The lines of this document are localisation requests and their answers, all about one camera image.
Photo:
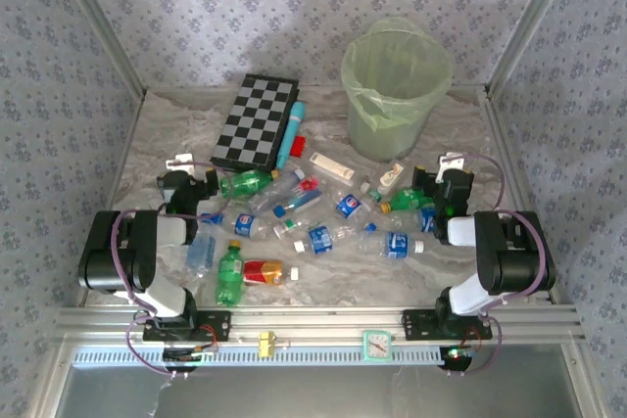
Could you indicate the clear Pepsi bottle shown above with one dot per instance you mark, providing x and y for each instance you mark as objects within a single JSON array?
[
  {"x": 427, "y": 219},
  {"x": 245, "y": 224},
  {"x": 348, "y": 206}
]

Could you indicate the black grey chessboard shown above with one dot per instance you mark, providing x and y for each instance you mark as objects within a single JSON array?
[{"x": 255, "y": 119}]

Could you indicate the frosted bottle white label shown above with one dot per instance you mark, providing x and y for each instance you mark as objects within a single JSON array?
[{"x": 330, "y": 166}]

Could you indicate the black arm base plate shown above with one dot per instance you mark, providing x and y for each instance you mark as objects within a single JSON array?
[
  {"x": 416, "y": 325},
  {"x": 220, "y": 327}
]

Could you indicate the clear bottle blue label white cap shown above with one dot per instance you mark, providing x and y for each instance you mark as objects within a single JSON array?
[
  {"x": 397, "y": 245},
  {"x": 321, "y": 239}
]

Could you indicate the clear bottle red flower label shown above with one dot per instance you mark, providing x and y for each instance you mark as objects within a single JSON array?
[{"x": 303, "y": 200}]

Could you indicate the pale green waste bin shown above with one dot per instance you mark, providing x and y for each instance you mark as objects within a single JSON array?
[{"x": 406, "y": 141}]

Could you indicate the grey metal panel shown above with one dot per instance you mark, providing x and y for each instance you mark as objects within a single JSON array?
[{"x": 318, "y": 393}]

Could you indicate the yellow connector block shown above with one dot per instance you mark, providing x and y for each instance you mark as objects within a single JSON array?
[{"x": 267, "y": 343}]

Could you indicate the aluminium frame post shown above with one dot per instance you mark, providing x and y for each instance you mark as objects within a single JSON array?
[{"x": 534, "y": 21}]

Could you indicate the crushed clear bottle pale-blue label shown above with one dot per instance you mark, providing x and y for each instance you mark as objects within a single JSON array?
[{"x": 202, "y": 254}]

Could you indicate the red yellow bottle white cap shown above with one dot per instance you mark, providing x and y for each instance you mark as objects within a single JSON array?
[{"x": 262, "y": 272}]

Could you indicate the small clear bottle green cap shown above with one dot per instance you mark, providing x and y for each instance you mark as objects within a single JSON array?
[{"x": 289, "y": 225}]

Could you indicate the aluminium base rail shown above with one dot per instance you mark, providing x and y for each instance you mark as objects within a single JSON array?
[{"x": 318, "y": 320}]

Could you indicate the aluminium side rail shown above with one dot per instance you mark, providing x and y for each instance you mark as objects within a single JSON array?
[
  {"x": 504, "y": 144},
  {"x": 113, "y": 193}
]

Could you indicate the clear bottle grey cap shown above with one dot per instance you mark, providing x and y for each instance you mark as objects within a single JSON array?
[{"x": 274, "y": 193}]

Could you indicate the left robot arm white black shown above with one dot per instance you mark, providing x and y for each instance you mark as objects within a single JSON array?
[{"x": 122, "y": 261}]

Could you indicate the green plastic bin liner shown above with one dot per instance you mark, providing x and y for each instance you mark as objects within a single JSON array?
[{"x": 357, "y": 70}]

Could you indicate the small teal clock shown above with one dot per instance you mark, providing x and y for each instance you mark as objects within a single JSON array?
[{"x": 377, "y": 345}]

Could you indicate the green Sprite bottle yellow cap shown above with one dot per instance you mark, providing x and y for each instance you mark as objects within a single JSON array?
[
  {"x": 409, "y": 199},
  {"x": 229, "y": 276},
  {"x": 245, "y": 184}
]

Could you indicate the small white tube brown print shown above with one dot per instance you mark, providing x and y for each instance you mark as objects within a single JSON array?
[{"x": 392, "y": 177}]

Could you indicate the teal plastic cylinder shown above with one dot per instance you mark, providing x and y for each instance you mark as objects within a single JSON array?
[{"x": 292, "y": 134}]

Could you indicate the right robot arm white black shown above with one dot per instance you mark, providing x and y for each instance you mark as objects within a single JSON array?
[{"x": 514, "y": 256}]

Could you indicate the red plastic block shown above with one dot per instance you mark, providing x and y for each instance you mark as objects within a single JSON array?
[{"x": 298, "y": 146}]

